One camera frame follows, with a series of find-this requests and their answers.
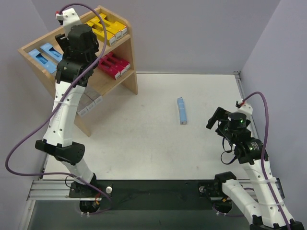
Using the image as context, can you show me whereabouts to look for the yellow toothpaste box front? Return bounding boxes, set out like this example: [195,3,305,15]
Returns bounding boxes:
[99,13,128,36]

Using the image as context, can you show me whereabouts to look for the pink toothpaste box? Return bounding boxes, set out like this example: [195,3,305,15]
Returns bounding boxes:
[106,52,131,70]
[98,59,121,80]
[101,56,127,76]

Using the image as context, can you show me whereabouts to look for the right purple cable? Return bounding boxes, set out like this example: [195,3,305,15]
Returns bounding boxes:
[243,91,291,230]

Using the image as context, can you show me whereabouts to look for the yellow toothpaste box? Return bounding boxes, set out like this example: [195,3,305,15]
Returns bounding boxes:
[86,21,118,46]
[99,13,128,36]
[91,17,122,40]

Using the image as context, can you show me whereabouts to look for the silver toothpaste box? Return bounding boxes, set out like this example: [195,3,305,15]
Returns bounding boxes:
[76,101,88,117]
[84,86,103,104]
[80,93,95,111]

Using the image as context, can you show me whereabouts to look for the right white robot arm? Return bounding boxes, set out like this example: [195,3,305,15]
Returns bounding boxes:
[206,107,304,230]

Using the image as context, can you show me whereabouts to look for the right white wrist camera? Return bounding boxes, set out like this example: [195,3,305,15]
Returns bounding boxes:
[236,100,253,119]

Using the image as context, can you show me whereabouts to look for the wooden two-tier shelf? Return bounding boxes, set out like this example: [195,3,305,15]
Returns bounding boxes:
[19,6,138,136]

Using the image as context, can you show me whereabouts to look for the aluminium frame rail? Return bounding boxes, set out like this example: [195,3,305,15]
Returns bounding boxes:
[27,178,286,201]

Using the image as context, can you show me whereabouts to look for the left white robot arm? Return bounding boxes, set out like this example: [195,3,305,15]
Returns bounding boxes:
[35,24,99,197]

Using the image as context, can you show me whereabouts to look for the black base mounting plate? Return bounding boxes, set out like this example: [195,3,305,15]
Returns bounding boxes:
[69,180,233,213]

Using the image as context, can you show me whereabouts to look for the blue toothpaste box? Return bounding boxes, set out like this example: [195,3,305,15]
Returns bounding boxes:
[40,43,63,62]
[28,49,57,76]
[177,97,187,125]

